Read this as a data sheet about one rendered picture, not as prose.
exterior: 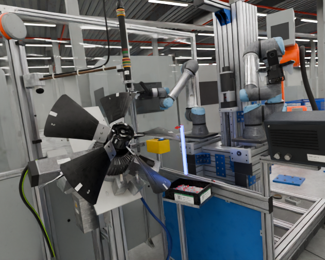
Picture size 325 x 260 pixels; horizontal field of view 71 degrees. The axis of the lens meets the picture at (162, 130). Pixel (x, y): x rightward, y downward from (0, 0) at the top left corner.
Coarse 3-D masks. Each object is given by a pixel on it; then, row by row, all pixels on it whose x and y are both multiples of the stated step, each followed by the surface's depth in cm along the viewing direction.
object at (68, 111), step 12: (60, 96) 112; (60, 108) 110; (72, 108) 111; (48, 120) 108; (60, 120) 109; (72, 120) 110; (84, 120) 112; (96, 120) 113; (48, 132) 107; (60, 132) 109; (72, 132) 111; (84, 132) 113
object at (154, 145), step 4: (148, 140) 171; (152, 140) 169; (156, 140) 167; (160, 140) 164; (164, 140) 164; (168, 140) 166; (148, 144) 171; (152, 144) 167; (156, 144) 163; (160, 144) 162; (164, 144) 164; (168, 144) 166; (148, 148) 172; (152, 148) 168; (156, 148) 164; (160, 148) 162; (164, 148) 164; (168, 148) 166; (152, 152) 169; (156, 152) 164; (160, 152) 162; (164, 152) 164
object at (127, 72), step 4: (120, 0) 114; (116, 4) 115; (120, 4) 114; (120, 8) 117; (124, 68) 118; (128, 68) 118; (124, 72) 118; (128, 72) 118; (128, 76) 118; (128, 84) 119
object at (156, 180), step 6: (138, 156) 117; (144, 162) 114; (144, 168) 107; (150, 168) 114; (150, 174) 106; (156, 174) 113; (150, 180) 103; (156, 180) 107; (162, 180) 114; (168, 180) 120; (156, 186) 103; (162, 186) 107; (168, 186) 112; (156, 192) 100
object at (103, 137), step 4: (100, 124) 114; (96, 128) 114; (100, 128) 115; (104, 128) 115; (108, 128) 115; (96, 132) 115; (100, 132) 115; (104, 132) 115; (108, 132) 116; (96, 136) 115; (100, 136) 115; (104, 136) 116; (96, 140) 115; (100, 140) 116; (104, 140) 116
